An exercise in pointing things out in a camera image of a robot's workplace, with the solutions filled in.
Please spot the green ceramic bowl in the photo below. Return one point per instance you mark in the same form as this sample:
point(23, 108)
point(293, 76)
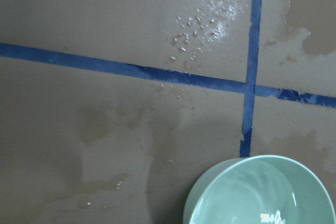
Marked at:
point(259, 189)

